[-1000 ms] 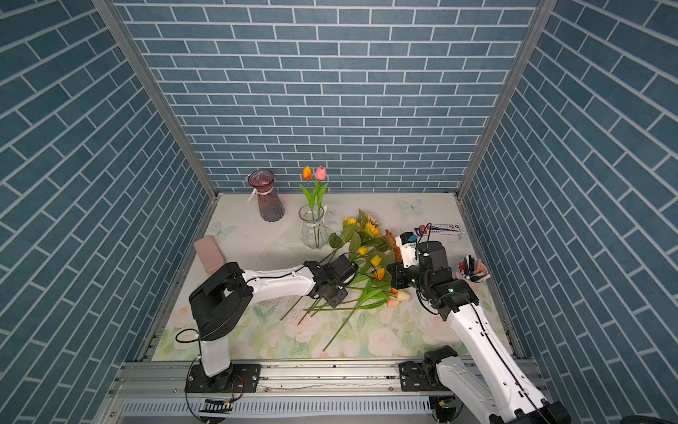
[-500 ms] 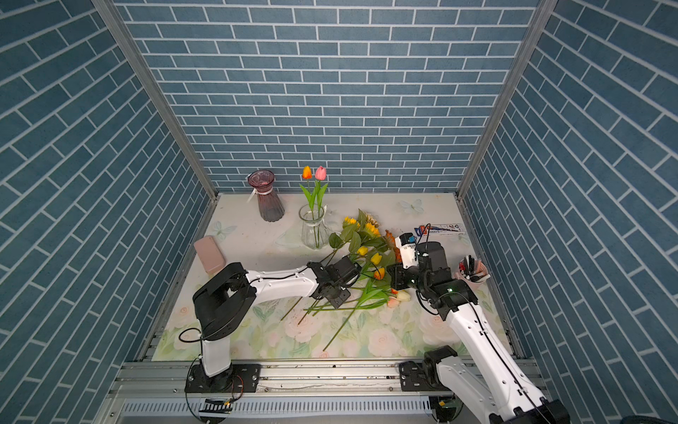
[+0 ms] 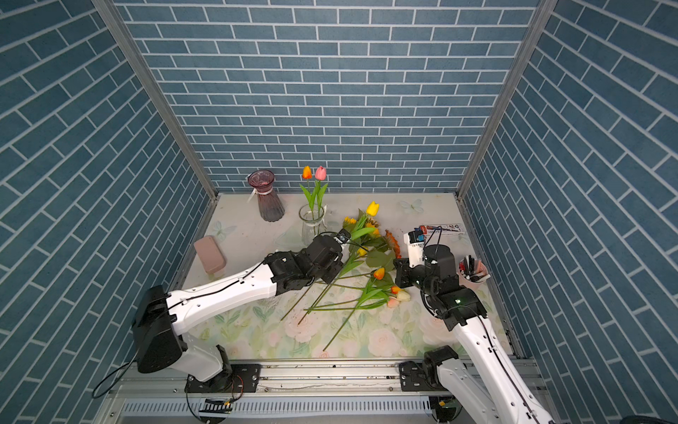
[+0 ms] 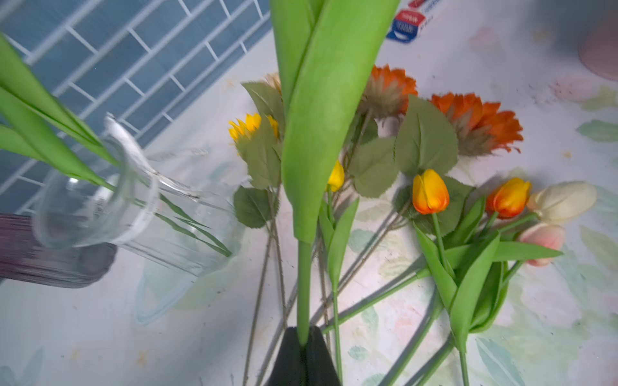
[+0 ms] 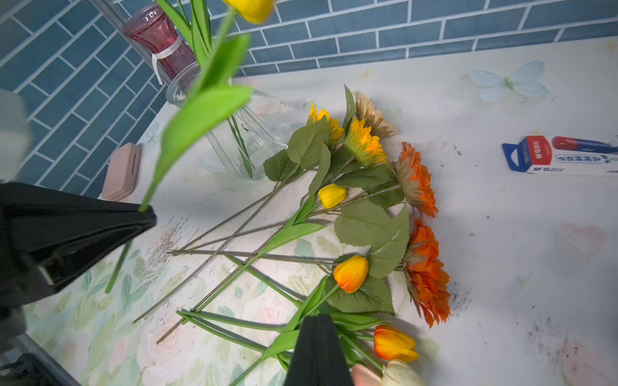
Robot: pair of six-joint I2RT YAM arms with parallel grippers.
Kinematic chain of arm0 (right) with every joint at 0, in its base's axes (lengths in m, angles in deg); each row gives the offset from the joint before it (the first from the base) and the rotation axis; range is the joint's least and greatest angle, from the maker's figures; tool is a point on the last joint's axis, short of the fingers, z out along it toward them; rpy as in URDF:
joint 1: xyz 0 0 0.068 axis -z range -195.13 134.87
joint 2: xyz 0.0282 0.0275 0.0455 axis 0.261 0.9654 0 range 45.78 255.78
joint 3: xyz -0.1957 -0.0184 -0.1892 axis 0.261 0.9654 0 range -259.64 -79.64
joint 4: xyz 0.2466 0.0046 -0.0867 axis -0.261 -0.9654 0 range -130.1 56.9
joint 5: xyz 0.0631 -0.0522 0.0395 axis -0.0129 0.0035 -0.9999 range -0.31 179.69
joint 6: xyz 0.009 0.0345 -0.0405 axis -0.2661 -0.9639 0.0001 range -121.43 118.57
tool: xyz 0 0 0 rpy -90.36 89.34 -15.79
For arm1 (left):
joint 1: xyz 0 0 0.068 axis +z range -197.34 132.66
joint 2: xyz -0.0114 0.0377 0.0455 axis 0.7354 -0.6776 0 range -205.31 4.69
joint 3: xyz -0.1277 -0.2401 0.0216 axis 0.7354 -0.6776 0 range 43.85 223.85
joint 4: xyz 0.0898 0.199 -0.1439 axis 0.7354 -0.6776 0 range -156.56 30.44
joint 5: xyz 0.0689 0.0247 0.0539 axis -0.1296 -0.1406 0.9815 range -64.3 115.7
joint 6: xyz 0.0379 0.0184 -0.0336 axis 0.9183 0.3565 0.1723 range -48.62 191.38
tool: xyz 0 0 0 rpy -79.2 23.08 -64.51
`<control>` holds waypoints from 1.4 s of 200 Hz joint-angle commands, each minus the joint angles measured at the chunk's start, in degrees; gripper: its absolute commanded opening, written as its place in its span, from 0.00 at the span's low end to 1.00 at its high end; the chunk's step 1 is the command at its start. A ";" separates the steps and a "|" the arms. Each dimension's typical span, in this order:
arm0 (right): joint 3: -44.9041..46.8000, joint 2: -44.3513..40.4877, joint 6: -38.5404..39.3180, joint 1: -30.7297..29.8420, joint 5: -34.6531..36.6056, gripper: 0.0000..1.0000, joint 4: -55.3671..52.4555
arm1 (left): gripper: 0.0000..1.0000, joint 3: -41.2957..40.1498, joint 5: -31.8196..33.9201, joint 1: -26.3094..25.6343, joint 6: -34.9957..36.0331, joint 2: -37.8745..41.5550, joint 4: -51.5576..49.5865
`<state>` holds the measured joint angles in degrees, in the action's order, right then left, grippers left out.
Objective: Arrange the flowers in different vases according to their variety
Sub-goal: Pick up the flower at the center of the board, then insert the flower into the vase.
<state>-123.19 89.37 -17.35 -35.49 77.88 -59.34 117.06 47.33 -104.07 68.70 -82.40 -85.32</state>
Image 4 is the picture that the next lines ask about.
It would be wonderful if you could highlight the clear glass vase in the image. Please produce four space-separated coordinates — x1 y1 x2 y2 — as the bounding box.
33 116 245 277

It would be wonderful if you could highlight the yellow sunflower left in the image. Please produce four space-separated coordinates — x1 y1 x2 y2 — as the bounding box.
228 113 291 386

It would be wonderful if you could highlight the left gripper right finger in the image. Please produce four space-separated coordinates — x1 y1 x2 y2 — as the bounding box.
305 326 341 386

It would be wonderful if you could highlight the orange gerbera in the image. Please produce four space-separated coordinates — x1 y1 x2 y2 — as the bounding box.
343 65 418 198
390 93 524 174

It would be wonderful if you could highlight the red orange tulip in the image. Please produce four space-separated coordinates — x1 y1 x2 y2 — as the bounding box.
380 177 564 386

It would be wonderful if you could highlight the purple glass vase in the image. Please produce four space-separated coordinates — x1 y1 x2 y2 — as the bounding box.
1 214 117 289

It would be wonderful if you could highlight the beige daisy flower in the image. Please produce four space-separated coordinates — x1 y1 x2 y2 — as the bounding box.
241 73 285 123

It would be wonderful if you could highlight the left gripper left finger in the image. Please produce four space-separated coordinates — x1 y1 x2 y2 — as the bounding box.
267 327 305 386

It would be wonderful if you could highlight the light pink tulip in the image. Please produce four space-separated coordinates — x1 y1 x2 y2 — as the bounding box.
458 223 567 386

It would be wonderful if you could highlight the pink pen holder cup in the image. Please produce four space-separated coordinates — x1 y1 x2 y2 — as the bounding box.
578 11 618 81

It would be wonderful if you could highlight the orange gerbera lower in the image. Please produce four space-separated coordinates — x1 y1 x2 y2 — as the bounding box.
390 93 524 174

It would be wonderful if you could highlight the orange gerbera upper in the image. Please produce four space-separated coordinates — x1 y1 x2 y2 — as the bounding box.
343 65 418 198

